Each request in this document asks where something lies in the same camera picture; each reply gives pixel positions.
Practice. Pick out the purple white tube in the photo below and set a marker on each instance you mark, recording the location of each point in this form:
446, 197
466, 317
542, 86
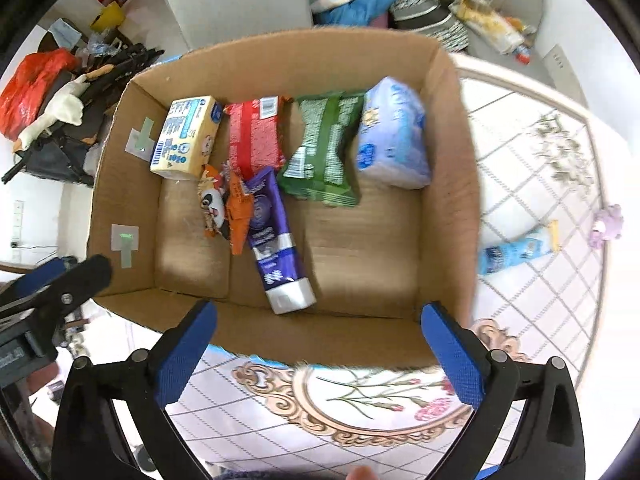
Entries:
269, 235

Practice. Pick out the black white patterned bag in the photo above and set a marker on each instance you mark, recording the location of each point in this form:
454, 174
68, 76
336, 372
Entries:
431, 18

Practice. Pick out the orange snack bag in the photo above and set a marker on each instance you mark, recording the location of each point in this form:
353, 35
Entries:
227, 205

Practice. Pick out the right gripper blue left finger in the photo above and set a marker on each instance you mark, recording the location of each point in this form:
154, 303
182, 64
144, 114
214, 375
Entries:
178, 351

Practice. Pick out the black stroller frame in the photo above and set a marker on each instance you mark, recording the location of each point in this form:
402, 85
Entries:
55, 146

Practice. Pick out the yellow bag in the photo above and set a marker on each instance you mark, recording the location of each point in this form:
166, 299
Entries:
111, 17

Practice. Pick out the red plastic bag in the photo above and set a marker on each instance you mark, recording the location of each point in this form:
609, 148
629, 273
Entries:
24, 93

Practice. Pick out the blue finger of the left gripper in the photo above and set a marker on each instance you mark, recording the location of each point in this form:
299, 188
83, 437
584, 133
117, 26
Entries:
64, 294
42, 275

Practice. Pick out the light blue small tube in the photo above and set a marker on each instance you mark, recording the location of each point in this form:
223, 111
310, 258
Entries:
535, 244

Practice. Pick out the light blue wipes pack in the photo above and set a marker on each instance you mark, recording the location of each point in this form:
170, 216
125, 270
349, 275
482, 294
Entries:
391, 146

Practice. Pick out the red snack packet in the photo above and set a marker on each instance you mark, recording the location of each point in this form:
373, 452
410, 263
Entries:
255, 135

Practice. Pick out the white yellow package on chair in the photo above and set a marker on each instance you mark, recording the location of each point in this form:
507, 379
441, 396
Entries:
481, 18

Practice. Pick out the green snack packet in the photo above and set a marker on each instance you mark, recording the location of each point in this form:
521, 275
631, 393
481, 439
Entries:
317, 170

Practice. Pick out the yellow blue tissue pack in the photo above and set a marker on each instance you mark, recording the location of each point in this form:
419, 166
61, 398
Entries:
187, 138

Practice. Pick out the white goose plush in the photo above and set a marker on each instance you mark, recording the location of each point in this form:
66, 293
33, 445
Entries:
64, 106

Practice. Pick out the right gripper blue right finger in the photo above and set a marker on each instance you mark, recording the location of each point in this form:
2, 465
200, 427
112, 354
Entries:
458, 352

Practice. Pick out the grey chair by wall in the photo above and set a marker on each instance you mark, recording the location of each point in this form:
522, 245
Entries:
530, 13

